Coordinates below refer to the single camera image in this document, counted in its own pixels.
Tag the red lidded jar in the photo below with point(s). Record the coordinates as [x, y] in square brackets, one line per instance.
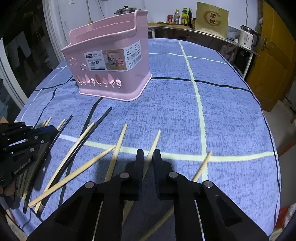
[169, 18]

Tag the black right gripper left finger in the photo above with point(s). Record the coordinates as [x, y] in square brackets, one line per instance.
[94, 211]

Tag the white electric kettle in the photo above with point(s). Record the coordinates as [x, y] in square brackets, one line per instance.
[248, 37]

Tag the green oil bottle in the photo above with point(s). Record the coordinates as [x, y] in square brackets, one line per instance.
[184, 19]

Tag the blue checked tablecloth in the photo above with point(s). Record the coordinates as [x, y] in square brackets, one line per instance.
[195, 104]

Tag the pink plastic utensil basket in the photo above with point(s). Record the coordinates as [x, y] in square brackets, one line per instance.
[110, 58]

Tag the yellow wooden door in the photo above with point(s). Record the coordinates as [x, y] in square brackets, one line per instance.
[273, 70]

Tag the black chopstick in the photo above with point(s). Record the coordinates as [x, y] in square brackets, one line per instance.
[39, 163]
[73, 155]

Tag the wooden chopstick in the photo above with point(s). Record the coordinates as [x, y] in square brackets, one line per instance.
[71, 176]
[147, 162]
[171, 211]
[68, 155]
[111, 169]

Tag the dark sauce bottle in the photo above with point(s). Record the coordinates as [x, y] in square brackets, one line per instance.
[189, 18]

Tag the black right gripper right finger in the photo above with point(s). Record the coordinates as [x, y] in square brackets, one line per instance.
[202, 211]

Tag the clear vinegar bottle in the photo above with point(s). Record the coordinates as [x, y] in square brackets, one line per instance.
[177, 17]

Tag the gold paper bag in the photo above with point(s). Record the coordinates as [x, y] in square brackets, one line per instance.
[212, 20]

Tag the stainless steel steamer pot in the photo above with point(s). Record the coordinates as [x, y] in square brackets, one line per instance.
[125, 10]

